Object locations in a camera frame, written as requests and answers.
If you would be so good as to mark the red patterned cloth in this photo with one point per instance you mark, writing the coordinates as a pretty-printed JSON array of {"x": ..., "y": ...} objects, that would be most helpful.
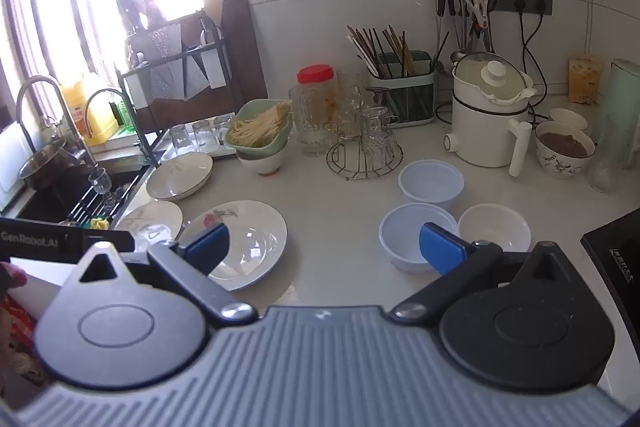
[{"x": 15, "y": 337}]

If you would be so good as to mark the white tray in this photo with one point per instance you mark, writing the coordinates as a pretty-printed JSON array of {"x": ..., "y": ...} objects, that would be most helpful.
[{"x": 222, "y": 151}]

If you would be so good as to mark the bundle of chopsticks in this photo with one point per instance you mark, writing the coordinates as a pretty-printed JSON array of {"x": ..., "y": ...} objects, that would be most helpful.
[{"x": 380, "y": 52}]

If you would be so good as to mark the white plate faint flower print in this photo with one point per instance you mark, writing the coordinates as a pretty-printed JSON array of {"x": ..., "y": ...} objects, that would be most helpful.
[{"x": 150, "y": 218}]

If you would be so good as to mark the small steel faucet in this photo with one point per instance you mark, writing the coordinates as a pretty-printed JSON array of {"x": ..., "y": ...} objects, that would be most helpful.
[{"x": 102, "y": 93}]

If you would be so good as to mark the white plate dark rim line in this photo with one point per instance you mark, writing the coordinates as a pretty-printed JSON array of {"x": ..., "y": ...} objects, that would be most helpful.
[{"x": 180, "y": 177}]

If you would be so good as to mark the small white ceramic bowl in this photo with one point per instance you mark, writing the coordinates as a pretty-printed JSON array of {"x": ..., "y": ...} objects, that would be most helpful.
[{"x": 567, "y": 117}]

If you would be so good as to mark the steel pot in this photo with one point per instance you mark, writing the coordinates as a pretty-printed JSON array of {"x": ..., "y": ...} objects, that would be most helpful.
[{"x": 47, "y": 164}]

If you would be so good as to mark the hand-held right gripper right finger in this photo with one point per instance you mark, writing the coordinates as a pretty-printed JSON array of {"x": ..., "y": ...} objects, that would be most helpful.
[{"x": 440, "y": 247}]

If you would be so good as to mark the pale blue plastic bowl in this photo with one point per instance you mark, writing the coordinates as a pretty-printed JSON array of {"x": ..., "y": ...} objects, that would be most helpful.
[
  {"x": 400, "y": 237},
  {"x": 430, "y": 187}
]

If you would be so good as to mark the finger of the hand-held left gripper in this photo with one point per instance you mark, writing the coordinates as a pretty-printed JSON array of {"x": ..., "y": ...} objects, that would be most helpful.
[{"x": 115, "y": 241}]

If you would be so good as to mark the glass jar red lid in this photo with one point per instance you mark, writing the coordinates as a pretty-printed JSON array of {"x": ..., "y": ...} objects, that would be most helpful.
[{"x": 316, "y": 77}]

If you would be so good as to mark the green colander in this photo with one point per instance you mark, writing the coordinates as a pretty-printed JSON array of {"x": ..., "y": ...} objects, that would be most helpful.
[{"x": 240, "y": 142}]

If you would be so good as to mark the green chopstick holder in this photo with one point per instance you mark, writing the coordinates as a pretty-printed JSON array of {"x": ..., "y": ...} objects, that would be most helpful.
[{"x": 400, "y": 107}]

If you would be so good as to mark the yellow oil bottle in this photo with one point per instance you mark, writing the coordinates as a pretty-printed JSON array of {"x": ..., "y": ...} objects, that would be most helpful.
[{"x": 95, "y": 117}]

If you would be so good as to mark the textured glass pitcher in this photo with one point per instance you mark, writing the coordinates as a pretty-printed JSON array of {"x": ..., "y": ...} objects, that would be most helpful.
[{"x": 310, "y": 127}]

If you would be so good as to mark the cluster of clear drinking glasses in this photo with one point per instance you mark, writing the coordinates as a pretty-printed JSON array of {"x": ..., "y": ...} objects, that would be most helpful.
[{"x": 372, "y": 132}]

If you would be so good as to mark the white electric pot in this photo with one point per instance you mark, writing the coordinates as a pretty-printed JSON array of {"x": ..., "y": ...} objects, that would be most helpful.
[{"x": 480, "y": 132}]

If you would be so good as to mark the green detergent bottle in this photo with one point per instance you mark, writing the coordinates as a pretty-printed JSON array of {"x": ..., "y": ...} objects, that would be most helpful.
[{"x": 121, "y": 113}]

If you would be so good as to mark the black induction cooktop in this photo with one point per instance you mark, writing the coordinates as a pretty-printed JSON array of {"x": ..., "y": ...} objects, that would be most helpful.
[{"x": 615, "y": 252}]

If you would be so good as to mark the white bowl brown base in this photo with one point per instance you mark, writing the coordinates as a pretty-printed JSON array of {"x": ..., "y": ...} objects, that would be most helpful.
[{"x": 262, "y": 163}]

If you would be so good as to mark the clear glass tumbler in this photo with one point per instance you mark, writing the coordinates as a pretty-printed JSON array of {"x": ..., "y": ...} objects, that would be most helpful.
[
  {"x": 203, "y": 134},
  {"x": 178, "y": 138},
  {"x": 224, "y": 129}
]

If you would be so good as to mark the yellow box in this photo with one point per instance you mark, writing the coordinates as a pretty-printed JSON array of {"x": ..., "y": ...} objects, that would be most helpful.
[{"x": 585, "y": 79}]

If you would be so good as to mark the tall steel faucet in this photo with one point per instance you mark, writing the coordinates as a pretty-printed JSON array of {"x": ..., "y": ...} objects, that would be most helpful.
[{"x": 40, "y": 81}]

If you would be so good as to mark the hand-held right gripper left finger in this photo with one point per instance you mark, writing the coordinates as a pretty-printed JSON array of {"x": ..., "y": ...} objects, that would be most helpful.
[{"x": 205, "y": 243}]

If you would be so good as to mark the floral bowl with brown food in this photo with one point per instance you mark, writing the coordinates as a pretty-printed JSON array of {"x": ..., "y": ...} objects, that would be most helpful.
[{"x": 562, "y": 152}]

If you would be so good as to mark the yellow cloth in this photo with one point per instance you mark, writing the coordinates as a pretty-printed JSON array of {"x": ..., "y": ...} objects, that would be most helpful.
[{"x": 100, "y": 223}]

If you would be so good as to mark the person's left hand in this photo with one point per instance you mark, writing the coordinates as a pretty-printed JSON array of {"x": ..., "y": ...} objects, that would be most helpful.
[{"x": 12, "y": 278}]

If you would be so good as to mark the black dish rack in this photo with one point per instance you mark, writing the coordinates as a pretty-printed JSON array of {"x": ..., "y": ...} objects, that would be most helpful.
[{"x": 142, "y": 107}]

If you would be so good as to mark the black sink drain rack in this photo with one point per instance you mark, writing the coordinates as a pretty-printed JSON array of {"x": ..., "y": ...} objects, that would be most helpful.
[{"x": 92, "y": 204}]

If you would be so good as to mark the dry noodles bundle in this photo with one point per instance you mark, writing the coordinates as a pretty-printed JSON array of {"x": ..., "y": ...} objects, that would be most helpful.
[{"x": 260, "y": 127}]

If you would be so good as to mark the clear glass vase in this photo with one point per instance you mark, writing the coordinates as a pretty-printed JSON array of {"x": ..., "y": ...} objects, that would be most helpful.
[{"x": 602, "y": 172}]

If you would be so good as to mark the pale green kettle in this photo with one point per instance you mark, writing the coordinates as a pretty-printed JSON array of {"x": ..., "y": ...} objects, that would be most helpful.
[{"x": 622, "y": 107}]

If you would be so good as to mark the black kitchen sink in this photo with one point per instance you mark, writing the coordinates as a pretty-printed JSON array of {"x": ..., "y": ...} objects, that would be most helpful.
[{"x": 45, "y": 207}]

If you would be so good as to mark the cut glass wine glass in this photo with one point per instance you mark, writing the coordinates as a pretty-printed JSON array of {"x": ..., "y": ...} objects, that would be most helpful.
[{"x": 100, "y": 179}]

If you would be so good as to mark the white plate red flower print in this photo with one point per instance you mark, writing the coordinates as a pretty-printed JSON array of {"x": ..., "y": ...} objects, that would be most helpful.
[{"x": 255, "y": 242}]

